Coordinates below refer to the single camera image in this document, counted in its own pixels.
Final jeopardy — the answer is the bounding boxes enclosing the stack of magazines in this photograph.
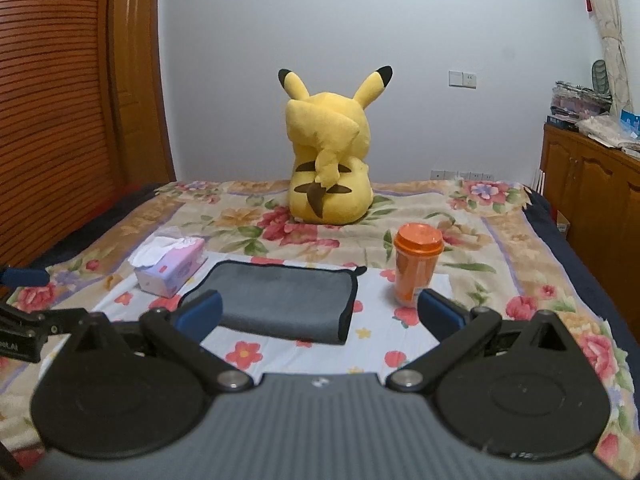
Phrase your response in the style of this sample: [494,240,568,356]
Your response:
[550,80,614,122]

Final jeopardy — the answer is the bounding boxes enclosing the wooden cabinet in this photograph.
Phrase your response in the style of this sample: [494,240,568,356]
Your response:
[539,122,640,313]

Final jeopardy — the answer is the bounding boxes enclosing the wooden door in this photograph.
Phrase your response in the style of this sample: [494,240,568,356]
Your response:
[106,0,177,187]

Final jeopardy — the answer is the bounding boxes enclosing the orange cup with lid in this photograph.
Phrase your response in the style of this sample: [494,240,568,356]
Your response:
[393,222,445,309]

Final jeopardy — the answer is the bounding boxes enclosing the yellow plush toy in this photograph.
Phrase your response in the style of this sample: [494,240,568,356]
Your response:
[278,66,394,226]

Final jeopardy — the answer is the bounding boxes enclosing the crumpled plastic bag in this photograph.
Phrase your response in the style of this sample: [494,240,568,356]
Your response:
[575,114,640,152]

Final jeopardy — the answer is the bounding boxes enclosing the wooden louvred wardrobe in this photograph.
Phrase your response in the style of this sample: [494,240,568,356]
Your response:
[0,0,128,273]

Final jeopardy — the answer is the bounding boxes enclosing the grey towel with black trim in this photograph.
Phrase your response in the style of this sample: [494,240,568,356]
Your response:
[177,259,368,346]

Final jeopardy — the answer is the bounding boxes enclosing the pink tissue pack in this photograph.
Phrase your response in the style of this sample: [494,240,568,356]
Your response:
[127,235,209,299]

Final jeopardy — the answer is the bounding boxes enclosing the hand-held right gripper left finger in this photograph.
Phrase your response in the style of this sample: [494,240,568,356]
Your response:
[60,290,255,394]

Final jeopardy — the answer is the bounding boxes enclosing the patterned curtain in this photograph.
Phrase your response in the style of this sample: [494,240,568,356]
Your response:
[577,0,637,113]

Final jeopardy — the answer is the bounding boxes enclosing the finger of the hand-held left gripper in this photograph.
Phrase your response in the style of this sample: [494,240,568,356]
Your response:
[0,304,92,335]
[0,265,50,289]

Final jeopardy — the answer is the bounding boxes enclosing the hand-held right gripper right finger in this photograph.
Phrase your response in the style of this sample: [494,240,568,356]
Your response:
[385,287,583,394]

